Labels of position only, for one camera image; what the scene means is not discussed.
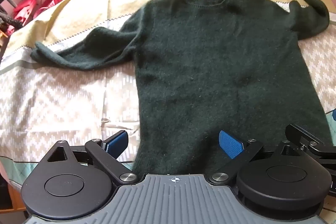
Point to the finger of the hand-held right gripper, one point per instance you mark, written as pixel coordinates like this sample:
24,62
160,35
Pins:
302,136

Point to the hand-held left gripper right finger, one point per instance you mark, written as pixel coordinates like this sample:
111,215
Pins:
231,144

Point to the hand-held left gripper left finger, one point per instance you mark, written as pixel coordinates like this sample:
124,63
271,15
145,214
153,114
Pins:
117,144

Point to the dark green knit sweater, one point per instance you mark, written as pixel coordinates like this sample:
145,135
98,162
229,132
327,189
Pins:
199,64

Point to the beige patterned bedspread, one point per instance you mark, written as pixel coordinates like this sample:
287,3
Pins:
65,103

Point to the wooden furniture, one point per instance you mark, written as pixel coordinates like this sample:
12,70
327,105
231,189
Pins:
17,197

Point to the red bag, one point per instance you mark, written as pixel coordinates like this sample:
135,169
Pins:
27,7

